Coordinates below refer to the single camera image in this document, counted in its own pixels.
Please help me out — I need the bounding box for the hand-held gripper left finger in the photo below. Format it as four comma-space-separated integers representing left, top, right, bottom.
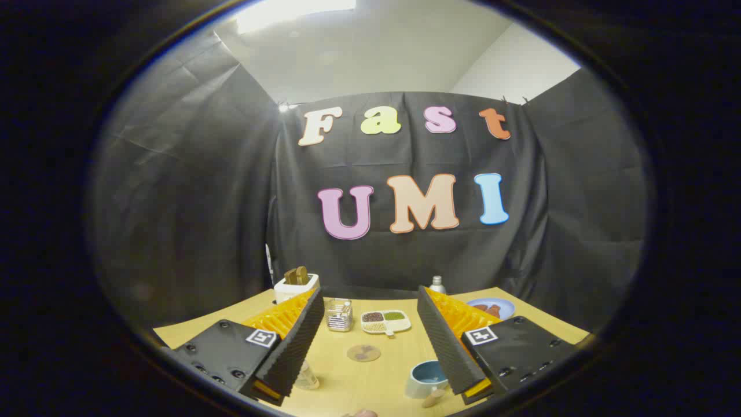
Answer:
172, 287, 326, 407

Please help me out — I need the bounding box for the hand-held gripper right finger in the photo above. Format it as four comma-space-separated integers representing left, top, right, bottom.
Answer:
417, 285, 581, 406

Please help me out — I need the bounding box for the clear plastic juice bottle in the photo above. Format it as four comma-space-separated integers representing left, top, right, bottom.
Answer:
292, 359, 320, 390

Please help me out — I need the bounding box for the light blue cup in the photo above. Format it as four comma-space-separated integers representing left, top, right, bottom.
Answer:
404, 360, 451, 400

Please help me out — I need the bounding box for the clear toothpick container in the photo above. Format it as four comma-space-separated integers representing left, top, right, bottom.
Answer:
325, 298, 354, 332

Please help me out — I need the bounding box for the white toaster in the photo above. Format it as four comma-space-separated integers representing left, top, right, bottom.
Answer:
273, 273, 320, 305

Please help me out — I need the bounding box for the white divided dish with beans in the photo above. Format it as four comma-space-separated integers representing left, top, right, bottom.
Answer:
361, 310, 412, 338

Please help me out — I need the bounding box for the wooden table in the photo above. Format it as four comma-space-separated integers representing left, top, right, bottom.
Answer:
153, 287, 591, 417

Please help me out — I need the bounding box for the blue plate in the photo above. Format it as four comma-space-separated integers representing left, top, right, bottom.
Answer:
466, 297, 516, 321

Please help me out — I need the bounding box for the black backdrop cloth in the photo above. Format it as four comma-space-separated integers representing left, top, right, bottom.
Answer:
87, 29, 646, 334

